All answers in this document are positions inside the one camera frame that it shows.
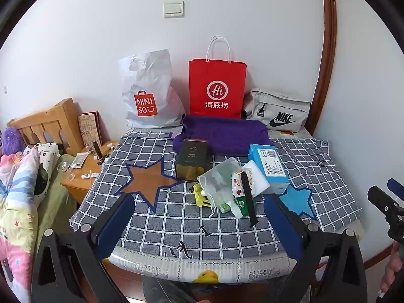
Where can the white plastic shopping bag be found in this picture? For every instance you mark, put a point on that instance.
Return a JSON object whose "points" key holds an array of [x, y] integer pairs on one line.
{"points": [[151, 79]]}

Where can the blue tissue pack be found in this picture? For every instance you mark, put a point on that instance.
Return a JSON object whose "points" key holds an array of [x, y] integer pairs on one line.
{"points": [[268, 167]]}

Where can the grey waist bag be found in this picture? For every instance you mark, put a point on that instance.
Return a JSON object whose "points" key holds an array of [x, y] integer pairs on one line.
{"points": [[284, 107]]}

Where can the white printed tablecloth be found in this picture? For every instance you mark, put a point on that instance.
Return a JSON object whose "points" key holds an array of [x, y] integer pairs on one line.
{"points": [[236, 268]]}

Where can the green bed sheet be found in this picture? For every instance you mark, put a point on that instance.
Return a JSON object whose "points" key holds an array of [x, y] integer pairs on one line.
{"points": [[60, 195]]}

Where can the red paper bag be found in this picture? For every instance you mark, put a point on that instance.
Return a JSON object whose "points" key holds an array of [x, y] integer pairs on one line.
{"points": [[217, 75]]}

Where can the grey checked blanket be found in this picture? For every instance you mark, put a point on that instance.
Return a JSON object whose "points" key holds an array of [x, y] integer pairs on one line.
{"points": [[189, 227]]}

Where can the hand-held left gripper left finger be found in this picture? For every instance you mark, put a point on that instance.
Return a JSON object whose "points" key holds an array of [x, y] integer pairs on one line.
{"points": [[116, 224]]}

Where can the clear glass cup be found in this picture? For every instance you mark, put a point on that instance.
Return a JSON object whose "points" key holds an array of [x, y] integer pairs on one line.
{"points": [[66, 170]]}

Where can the dark tea tin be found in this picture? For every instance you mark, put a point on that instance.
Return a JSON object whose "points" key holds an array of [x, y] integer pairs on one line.
{"points": [[191, 161]]}

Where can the fruit print packet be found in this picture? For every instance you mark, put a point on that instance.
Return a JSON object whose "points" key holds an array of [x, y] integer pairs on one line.
{"points": [[236, 186]]}

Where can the brown wooden door frame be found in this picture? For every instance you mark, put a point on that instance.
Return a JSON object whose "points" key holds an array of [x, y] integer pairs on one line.
{"points": [[328, 38]]}

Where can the small dark bottle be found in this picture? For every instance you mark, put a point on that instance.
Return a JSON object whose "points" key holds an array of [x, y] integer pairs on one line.
{"points": [[97, 151]]}

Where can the purple towel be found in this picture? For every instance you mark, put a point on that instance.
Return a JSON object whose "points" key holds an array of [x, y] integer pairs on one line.
{"points": [[227, 132]]}

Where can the white tissue pack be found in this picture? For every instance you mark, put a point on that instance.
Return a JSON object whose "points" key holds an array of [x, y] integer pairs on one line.
{"points": [[258, 181]]}

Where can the wooden bed headboard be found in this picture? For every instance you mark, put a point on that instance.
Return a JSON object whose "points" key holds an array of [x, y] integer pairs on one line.
{"points": [[63, 116]]}

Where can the wooden nightstand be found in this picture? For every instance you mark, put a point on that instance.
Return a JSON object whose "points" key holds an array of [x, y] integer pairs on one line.
{"points": [[79, 186]]}

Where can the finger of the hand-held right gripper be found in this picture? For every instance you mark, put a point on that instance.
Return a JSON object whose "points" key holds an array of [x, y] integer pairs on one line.
{"points": [[382, 202], [397, 191]]}

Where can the purple plush toy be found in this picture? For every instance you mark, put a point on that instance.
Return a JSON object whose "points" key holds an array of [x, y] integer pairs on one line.
{"points": [[12, 140]]}

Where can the white and green packet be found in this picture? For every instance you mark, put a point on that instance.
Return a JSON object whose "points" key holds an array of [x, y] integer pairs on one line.
{"points": [[241, 207]]}

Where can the white flat packet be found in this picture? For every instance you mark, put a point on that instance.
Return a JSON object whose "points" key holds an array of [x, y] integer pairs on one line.
{"points": [[79, 160]]}

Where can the white wall light switch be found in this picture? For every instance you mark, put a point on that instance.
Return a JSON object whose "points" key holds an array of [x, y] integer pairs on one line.
{"points": [[173, 9]]}

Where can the black and white printed cloth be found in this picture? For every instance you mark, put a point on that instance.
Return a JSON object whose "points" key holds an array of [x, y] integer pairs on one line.
{"points": [[44, 170]]}

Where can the colourful printed quilt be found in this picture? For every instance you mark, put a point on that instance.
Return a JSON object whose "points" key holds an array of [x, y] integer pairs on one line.
{"points": [[15, 211]]}

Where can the person's right hand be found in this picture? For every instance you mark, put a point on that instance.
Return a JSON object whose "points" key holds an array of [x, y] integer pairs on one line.
{"points": [[396, 265]]}

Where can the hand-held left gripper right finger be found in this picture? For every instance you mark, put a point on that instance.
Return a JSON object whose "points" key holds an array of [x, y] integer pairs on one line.
{"points": [[284, 224]]}

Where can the yellow adidas pouch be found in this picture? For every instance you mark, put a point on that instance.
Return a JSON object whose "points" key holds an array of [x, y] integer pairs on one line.
{"points": [[202, 200]]}

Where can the small green packet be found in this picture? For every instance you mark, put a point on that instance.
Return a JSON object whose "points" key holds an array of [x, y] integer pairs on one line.
{"points": [[227, 207]]}

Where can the brown cover book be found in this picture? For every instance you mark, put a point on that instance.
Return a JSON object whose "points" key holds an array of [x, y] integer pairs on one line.
{"points": [[90, 129]]}

